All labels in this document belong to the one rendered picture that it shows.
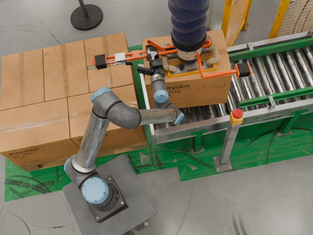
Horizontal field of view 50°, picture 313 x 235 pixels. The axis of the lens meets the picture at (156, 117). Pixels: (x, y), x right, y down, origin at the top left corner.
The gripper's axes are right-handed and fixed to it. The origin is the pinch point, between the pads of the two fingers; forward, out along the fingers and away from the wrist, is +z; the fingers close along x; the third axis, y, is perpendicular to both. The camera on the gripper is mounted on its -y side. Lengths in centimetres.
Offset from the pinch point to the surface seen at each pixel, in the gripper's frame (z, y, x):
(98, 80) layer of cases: 32, -47, -66
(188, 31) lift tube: -10.4, 25.2, 26.1
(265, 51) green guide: 23, 101, -61
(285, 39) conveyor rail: 32, 123, -61
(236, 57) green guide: 23, 76, -60
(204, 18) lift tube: -7.1, 35.1, 31.2
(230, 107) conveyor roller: -20, 59, -66
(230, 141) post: -52, 49, -60
